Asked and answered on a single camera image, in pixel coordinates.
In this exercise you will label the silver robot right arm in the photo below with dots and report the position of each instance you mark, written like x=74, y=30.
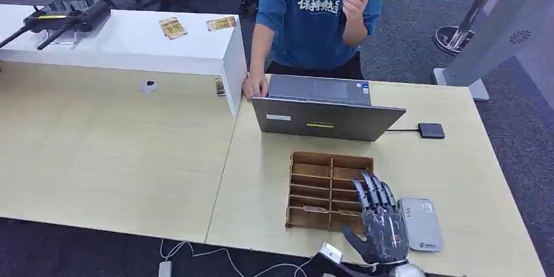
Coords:
x=407, y=271

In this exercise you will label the person's hand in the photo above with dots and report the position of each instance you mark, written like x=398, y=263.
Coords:
x=355, y=4
x=255, y=85

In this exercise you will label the grey flat device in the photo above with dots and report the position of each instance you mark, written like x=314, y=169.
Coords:
x=420, y=225

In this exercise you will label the yellow printed card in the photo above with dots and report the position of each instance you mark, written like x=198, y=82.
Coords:
x=221, y=23
x=172, y=28

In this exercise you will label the person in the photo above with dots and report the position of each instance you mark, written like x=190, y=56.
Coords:
x=303, y=32

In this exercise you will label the chrome stanchion post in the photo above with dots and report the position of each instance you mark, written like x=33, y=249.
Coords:
x=454, y=39

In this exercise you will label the black card reader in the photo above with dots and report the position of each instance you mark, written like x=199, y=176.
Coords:
x=431, y=131

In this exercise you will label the white round desk grommet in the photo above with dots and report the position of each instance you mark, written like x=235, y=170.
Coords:
x=149, y=86

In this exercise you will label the wooden card box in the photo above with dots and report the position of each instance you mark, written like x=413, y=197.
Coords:
x=316, y=188

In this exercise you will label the grey laptop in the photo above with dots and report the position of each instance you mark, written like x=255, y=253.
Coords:
x=320, y=121

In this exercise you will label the white power strip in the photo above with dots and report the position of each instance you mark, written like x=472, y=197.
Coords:
x=165, y=270

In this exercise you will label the grey kiosk stand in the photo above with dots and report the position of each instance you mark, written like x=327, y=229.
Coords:
x=497, y=24

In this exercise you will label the brown card in slot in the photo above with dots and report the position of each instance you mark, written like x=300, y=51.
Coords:
x=315, y=209
x=348, y=212

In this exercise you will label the white raised counter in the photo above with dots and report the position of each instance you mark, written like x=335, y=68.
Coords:
x=130, y=45

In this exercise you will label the person's left hand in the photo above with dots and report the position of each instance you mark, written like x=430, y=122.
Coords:
x=355, y=4

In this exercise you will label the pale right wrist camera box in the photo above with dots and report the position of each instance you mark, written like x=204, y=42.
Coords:
x=331, y=252

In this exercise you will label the person's right hand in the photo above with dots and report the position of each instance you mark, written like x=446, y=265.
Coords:
x=255, y=85

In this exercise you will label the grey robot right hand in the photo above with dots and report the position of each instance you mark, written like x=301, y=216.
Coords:
x=385, y=231

